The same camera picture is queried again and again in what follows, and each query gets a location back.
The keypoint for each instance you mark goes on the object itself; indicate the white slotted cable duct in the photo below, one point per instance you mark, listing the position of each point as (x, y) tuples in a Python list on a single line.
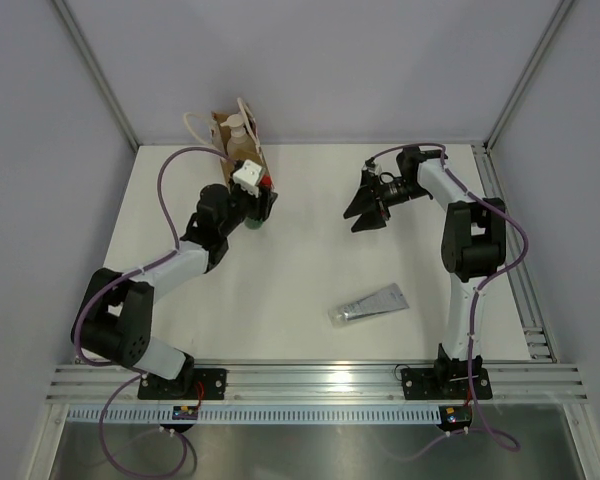
[(281, 414)]

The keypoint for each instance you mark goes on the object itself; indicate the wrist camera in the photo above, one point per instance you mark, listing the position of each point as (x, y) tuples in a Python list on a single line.
[(372, 168), (248, 177)]

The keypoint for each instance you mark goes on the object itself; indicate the aluminium frame post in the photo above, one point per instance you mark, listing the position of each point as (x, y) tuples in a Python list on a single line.
[(87, 57), (540, 51)]

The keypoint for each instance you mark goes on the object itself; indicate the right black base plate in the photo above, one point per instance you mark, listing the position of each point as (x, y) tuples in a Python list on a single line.
[(422, 384)]

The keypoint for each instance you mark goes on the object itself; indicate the green dish soap bottle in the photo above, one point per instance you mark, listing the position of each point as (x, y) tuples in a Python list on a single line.
[(254, 224)]

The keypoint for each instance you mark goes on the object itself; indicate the right aluminium frame post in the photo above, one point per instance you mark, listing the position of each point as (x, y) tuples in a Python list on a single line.
[(540, 51)]

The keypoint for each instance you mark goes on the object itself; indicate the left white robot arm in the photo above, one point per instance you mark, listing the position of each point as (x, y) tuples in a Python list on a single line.
[(115, 317)]

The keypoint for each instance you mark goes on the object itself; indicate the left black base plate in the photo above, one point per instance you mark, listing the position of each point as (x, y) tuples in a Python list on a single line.
[(209, 383)]

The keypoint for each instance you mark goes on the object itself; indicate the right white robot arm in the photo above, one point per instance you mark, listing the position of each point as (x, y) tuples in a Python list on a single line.
[(473, 248)]

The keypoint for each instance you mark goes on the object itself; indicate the silver squeeze tube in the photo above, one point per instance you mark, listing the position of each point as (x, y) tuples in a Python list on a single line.
[(386, 300)]

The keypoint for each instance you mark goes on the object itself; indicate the aluminium mounting rail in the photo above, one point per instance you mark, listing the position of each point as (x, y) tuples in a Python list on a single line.
[(330, 383)]

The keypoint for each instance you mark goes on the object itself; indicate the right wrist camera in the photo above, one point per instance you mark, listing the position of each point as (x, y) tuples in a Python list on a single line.
[(372, 168)]

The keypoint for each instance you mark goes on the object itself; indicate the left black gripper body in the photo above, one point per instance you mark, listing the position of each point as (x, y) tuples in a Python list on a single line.
[(249, 205)]

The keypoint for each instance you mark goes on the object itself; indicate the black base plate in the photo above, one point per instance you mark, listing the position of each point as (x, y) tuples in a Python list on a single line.
[(209, 383), (422, 384)]

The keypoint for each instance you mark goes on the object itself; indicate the burlap watermelon canvas bag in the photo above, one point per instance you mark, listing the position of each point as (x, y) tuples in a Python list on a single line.
[(218, 136)]

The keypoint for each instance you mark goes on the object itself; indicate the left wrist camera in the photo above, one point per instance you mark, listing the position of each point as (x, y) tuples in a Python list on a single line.
[(248, 177)]

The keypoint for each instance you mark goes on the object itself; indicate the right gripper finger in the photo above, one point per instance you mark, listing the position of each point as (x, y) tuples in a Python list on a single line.
[(362, 202), (372, 220)]

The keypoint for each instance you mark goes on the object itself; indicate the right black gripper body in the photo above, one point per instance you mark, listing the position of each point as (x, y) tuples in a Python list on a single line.
[(384, 192)]

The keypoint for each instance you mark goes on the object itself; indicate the beige pump bottle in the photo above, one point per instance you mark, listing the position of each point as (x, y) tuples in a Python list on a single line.
[(240, 139)]

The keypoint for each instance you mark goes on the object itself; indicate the left aluminium frame post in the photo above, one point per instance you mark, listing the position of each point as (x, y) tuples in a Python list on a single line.
[(87, 57)]

